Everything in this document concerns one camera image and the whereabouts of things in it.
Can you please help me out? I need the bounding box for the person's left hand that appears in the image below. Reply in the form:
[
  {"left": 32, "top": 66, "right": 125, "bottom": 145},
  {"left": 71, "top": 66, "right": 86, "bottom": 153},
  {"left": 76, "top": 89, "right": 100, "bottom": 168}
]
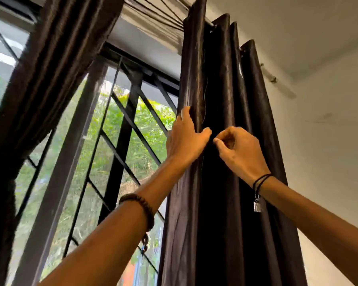
[{"left": 166, "top": 106, "right": 212, "bottom": 168}]

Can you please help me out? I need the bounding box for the dark brown gathered curtain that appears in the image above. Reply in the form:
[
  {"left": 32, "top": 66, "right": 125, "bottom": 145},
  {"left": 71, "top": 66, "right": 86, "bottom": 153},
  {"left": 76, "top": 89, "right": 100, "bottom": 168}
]
[{"left": 0, "top": 0, "right": 126, "bottom": 286}]

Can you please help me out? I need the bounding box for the dark brown pleated curtain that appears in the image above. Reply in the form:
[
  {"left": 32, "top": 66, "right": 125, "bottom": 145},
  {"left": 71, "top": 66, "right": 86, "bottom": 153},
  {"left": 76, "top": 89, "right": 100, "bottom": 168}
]
[{"left": 158, "top": 0, "right": 308, "bottom": 286}]

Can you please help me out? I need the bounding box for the black cord bracelet silver charm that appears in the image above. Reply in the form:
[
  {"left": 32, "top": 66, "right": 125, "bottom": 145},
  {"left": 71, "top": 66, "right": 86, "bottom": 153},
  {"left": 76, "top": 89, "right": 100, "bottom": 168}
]
[{"left": 252, "top": 173, "right": 274, "bottom": 213}]

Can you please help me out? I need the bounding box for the person's right hand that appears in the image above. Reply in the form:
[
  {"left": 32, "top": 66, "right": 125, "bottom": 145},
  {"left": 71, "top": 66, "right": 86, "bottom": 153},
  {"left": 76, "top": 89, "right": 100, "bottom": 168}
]
[{"left": 213, "top": 126, "right": 271, "bottom": 186}]

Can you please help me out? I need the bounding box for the person's left forearm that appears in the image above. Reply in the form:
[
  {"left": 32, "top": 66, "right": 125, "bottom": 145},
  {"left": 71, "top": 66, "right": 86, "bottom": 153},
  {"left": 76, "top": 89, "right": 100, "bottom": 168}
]
[{"left": 37, "top": 156, "right": 195, "bottom": 286}]

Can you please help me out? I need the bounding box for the brown beaded bracelet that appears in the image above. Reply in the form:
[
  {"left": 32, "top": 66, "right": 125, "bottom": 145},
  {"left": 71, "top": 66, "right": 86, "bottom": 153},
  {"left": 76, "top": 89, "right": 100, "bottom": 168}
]
[{"left": 119, "top": 193, "right": 156, "bottom": 254}]

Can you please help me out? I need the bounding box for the dark window frame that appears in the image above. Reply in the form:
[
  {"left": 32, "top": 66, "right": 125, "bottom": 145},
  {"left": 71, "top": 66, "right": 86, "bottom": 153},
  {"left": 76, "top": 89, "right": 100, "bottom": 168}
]
[{"left": 0, "top": 0, "right": 181, "bottom": 286}]

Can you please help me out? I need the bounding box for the person's right forearm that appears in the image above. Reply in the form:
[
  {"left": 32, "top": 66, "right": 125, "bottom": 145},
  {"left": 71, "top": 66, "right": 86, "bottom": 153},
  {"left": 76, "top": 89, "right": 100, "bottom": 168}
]
[{"left": 252, "top": 174, "right": 358, "bottom": 286}]

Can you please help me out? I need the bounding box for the black metal window grille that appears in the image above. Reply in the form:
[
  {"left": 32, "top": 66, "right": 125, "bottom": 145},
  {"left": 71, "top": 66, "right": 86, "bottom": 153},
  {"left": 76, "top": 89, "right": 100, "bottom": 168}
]
[{"left": 0, "top": 15, "right": 179, "bottom": 286}]

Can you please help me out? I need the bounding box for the white wall conduit pipe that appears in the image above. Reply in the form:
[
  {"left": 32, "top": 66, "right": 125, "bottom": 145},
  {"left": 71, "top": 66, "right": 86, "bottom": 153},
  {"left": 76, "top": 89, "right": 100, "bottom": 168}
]
[{"left": 260, "top": 64, "right": 298, "bottom": 99}]

